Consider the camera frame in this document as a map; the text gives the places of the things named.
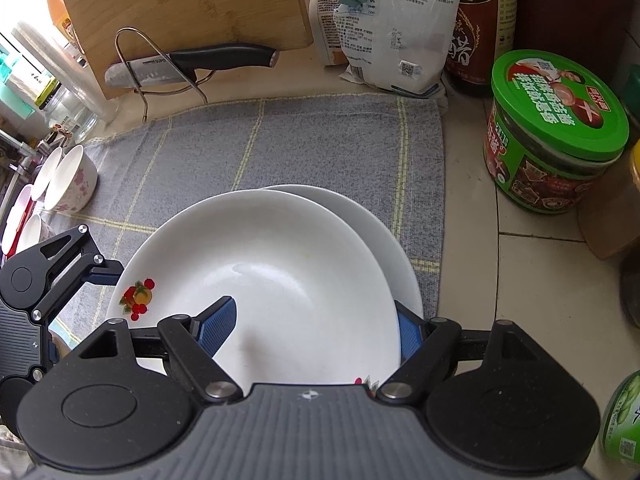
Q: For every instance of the white bowl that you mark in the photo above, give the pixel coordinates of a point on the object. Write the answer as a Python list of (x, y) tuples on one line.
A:
[(34, 232), (45, 175), (72, 184)]

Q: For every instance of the grey teal dish towel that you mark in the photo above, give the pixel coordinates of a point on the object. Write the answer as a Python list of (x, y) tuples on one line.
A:
[(384, 152)]

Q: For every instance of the dark glass oil bottle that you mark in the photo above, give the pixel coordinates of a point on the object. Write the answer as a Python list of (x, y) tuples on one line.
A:
[(630, 287)]

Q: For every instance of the large white plate fruit decals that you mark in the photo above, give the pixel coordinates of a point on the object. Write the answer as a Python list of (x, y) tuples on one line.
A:
[(390, 256)]

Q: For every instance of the dark soy sauce bottle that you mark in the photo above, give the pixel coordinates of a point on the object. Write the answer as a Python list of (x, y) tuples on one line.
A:
[(483, 30)]

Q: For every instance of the brown knife block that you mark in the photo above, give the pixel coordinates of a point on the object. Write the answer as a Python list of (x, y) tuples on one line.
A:
[(589, 32)]

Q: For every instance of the orange cooking wine jug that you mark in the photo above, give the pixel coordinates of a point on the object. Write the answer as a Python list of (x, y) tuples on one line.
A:
[(62, 22)]

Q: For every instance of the glass jar green lid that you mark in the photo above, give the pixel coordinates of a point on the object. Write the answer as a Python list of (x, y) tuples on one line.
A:
[(61, 107)]

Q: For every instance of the cleaver knife black handle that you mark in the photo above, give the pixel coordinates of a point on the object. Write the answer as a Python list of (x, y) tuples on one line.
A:
[(225, 57)]

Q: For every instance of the bamboo cutting board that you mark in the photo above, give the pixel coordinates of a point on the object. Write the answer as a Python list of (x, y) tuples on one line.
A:
[(184, 24)]

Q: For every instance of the white plate back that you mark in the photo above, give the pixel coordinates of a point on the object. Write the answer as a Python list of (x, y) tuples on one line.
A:
[(312, 304)]

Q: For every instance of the red white basin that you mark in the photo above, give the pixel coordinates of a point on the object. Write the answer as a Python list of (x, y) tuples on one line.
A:
[(18, 215)]

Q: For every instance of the yellow lid spice jar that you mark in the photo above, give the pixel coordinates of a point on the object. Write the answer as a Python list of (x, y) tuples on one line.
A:
[(608, 215)]

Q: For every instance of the metal wire rack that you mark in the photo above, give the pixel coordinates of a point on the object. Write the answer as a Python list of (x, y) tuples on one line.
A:
[(151, 71)]

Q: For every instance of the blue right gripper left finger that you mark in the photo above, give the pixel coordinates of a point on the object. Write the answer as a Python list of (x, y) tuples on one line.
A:
[(212, 327)]

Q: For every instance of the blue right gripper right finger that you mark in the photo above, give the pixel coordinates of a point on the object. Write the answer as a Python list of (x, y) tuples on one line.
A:
[(411, 331)]

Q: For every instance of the white plastic food bag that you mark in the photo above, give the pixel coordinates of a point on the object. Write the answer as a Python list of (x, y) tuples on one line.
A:
[(398, 46)]

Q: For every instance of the white bowl front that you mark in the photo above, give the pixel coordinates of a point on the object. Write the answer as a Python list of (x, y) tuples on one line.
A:
[(34, 232)]

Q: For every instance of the clear plastic wrap roll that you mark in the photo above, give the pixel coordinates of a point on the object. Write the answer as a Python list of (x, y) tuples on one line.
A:
[(49, 47)]

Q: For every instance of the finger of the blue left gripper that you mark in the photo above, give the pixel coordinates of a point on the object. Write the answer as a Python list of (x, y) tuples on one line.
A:
[(106, 273)]

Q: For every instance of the green pickle jar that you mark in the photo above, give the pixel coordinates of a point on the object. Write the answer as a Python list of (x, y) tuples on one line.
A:
[(619, 435)]

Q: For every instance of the green lid sauce jar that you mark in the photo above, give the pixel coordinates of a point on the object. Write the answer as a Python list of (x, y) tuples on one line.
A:
[(553, 129)]

